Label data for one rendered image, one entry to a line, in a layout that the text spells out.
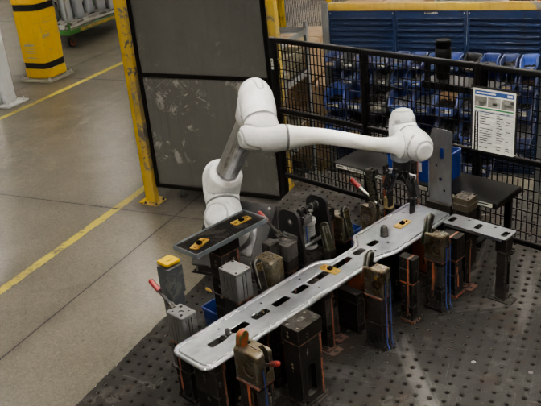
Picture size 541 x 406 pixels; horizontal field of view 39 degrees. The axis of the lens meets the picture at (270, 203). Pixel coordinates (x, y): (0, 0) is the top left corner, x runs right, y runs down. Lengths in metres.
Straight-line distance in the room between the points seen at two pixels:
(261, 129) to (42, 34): 7.69
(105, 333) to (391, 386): 2.24
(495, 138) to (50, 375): 2.61
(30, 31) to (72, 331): 6.30
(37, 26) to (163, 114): 4.77
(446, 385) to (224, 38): 3.23
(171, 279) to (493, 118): 1.59
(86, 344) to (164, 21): 2.33
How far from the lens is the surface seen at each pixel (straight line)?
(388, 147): 2.91
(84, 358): 4.48
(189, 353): 2.57
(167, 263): 2.78
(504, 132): 3.51
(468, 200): 3.33
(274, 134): 2.90
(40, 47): 10.44
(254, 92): 2.99
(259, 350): 2.43
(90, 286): 5.17
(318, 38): 6.42
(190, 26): 5.49
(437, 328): 3.14
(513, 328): 3.17
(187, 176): 5.94
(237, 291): 2.77
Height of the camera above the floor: 2.46
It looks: 24 degrees down
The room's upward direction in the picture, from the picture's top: 6 degrees counter-clockwise
